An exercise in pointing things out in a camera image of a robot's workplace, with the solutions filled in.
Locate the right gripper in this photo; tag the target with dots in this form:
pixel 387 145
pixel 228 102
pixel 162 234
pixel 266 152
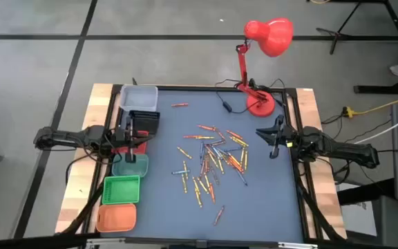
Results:
pixel 283 138

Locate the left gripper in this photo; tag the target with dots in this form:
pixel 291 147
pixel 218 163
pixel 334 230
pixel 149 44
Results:
pixel 130 138

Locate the orange crayon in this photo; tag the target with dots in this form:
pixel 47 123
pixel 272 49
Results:
pixel 209 150
pixel 191 136
pixel 212 193
pixel 206 127
pixel 234 160
pixel 220 134
pixel 234 134
pixel 179 104
pixel 236 164

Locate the light blue crayon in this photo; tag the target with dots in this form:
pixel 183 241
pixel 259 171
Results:
pixel 180 172
pixel 219 152

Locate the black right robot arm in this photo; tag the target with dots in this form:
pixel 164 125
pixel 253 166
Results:
pixel 340 148

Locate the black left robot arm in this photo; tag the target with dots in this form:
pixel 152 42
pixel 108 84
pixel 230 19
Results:
pixel 64 138

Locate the red plastic basket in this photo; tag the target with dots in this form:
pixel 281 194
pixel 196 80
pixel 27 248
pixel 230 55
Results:
pixel 140 149

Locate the black plastic basket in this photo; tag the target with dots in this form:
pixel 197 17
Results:
pixel 149 121

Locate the teal plastic bin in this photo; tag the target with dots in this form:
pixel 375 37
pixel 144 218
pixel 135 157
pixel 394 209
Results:
pixel 140 169

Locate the clear plastic bin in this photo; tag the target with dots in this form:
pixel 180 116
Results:
pixel 138 98

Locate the green plastic basket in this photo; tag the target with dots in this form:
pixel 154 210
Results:
pixel 121 190

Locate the orange plastic bin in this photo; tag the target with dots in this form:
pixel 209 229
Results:
pixel 112 219

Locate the red desk lamp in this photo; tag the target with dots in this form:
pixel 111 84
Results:
pixel 271 36

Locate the black stand base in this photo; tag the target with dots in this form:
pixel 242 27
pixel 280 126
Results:
pixel 371 89

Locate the black tripod stand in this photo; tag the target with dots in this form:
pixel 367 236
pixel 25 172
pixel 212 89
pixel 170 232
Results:
pixel 337 34

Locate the black table frame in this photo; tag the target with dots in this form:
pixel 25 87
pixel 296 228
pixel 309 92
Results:
pixel 199 88

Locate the aluminium table rail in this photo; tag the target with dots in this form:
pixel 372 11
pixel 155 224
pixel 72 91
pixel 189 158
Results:
pixel 295 245

